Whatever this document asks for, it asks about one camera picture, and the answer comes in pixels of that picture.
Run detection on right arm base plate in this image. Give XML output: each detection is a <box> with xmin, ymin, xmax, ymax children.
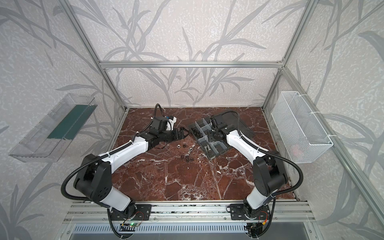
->
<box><xmin>226</xmin><ymin>204</ymin><xmax>270</xmax><ymax>222</ymax></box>

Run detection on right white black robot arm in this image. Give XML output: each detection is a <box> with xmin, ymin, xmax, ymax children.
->
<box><xmin>210</xmin><ymin>111</ymin><xmax>304</xmax><ymax>217</ymax></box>

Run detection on clear plastic wall tray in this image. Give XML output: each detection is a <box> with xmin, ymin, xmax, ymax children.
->
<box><xmin>9</xmin><ymin>94</ymin><xmax>98</xmax><ymax>163</ymax></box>

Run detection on black screws in box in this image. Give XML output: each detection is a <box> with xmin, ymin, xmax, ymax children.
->
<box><xmin>192</xmin><ymin>128</ymin><xmax>203</xmax><ymax>138</ymax></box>

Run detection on white wire mesh basket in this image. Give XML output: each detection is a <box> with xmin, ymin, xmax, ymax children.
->
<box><xmin>272</xmin><ymin>91</ymin><xmax>334</xmax><ymax>164</ymax></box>

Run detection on grey plastic organizer box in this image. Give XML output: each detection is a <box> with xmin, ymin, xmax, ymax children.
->
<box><xmin>188</xmin><ymin>109</ymin><xmax>256</xmax><ymax>161</ymax></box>

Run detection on aluminium frame crossbar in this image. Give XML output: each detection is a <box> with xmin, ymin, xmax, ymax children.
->
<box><xmin>99</xmin><ymin>61</ymin><xmax>283</xmax><ymax>69</ymax></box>

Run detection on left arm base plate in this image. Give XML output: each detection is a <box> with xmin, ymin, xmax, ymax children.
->
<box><xmin>110</xmin><ymin>204</ymin><xmax>152</xmax><ymax>221</ymax></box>

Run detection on pile of screws and nuts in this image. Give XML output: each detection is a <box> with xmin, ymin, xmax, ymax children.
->
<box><xmin>175</xmin><ymin>144</ymin><xmax>196</xmax><ymax>163</ymax></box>

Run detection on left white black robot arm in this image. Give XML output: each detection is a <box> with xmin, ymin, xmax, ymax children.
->
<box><xmin>61</xmin><ymin>104</ymin><xmax>189</xmax><ymax>218</ymax></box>

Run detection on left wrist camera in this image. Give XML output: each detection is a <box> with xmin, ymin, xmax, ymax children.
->
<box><xmin>166</xmin><ymin>116</ymin><xmax>177</xmax><ymax>131</ymax></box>

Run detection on aluminium front rail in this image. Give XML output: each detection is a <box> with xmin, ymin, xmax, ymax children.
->
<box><xmin>63</xmin><ymin>200</ymin><xmax>316</xmax><ymax>224</ymax></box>

